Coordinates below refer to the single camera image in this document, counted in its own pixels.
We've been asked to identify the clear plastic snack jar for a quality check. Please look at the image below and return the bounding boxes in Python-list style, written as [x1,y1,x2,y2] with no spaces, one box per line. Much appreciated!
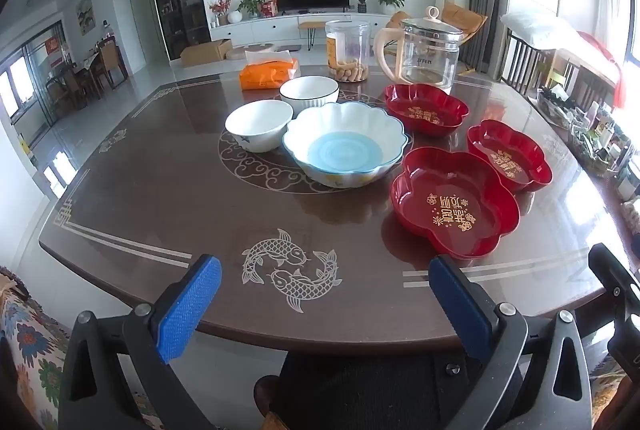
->
[325,20,372,83]

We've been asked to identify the white door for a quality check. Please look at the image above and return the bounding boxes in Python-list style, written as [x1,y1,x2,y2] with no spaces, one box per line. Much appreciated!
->
[126,0,151,66]

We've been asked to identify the blue scalloped ceramic bowl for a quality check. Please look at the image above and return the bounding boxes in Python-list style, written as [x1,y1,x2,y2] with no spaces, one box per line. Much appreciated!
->
[281,102,410,189]

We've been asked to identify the wooden dining chair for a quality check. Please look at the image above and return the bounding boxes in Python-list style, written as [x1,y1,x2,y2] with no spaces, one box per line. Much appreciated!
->
[95,35,128,91]

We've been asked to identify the framed wall painting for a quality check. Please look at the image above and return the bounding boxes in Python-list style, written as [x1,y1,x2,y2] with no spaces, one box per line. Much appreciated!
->
[76,0,96,36]

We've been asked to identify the white pillow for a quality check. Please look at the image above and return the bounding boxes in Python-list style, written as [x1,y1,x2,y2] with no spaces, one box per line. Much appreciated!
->
[500,10,581,48]

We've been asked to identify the dark wooden bench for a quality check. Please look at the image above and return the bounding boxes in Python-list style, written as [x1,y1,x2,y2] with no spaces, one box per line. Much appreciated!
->
[501,30,623,111]

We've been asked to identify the red flowers in vase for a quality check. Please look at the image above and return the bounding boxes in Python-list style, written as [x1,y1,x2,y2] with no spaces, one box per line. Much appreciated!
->
[209,0,234,27]

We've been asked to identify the white television cabinet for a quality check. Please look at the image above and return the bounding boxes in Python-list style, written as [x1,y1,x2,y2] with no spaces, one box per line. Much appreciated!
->
[209,13,401,48]

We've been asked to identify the white bowl with blue print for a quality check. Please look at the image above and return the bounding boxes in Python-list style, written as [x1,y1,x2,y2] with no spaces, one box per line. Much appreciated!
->
[224,100,294,153]

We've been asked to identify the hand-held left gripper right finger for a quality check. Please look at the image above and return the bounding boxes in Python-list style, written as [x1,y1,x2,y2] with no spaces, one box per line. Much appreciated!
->
[429,254,608,430]

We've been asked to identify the cluttered small items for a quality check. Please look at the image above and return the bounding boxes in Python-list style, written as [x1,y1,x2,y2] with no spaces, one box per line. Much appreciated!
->
[537,83,640,211]

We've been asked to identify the red cloth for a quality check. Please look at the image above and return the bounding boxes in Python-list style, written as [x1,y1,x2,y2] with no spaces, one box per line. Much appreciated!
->
[580,30,627,97]

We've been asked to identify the small red flower-shaped plate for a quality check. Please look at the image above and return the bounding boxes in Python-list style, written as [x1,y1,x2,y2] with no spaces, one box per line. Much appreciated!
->
[384,83,470,138]
[466,119,552,193]

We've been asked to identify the cardboard box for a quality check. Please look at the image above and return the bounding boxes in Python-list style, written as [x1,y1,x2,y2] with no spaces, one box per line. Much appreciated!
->
[180,39,234,68]

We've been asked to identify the floral sofa cover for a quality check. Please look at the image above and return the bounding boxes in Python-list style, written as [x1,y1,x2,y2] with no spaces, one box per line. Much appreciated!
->
[0,266,166,430]

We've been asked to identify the large red flower-shaped plate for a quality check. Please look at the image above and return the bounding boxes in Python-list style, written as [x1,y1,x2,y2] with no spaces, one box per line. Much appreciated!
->
[390,147,521,259]

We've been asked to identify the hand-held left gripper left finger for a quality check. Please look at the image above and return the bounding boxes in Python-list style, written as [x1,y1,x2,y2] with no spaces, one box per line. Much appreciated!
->
[59,254,222,430]

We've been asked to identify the wooden side table hairpin legs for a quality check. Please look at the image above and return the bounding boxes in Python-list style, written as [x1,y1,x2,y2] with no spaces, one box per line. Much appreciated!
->
[298,20,351,52]

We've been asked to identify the dark cloth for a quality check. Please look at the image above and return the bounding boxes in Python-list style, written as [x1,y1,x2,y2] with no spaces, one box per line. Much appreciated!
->
[254,350,501,430]

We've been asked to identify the tan lounge chair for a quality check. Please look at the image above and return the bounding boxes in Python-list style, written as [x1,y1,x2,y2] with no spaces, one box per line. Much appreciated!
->
[385,2,488,76]

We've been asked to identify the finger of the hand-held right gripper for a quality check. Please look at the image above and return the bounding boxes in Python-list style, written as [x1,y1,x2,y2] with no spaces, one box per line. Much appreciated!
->
[588,243,640,383]

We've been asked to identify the glass teapot with cream handle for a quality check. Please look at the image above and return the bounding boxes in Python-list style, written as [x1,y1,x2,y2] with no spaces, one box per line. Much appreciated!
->
[374,6,464,95]

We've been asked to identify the orange tissue pack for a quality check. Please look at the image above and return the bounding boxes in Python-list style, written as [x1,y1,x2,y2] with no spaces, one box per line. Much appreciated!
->
[239,50,301,90]

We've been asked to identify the white ribbed dark-rimmed bowl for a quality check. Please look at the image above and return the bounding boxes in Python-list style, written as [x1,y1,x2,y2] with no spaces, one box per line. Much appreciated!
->
[279,76,341,117]

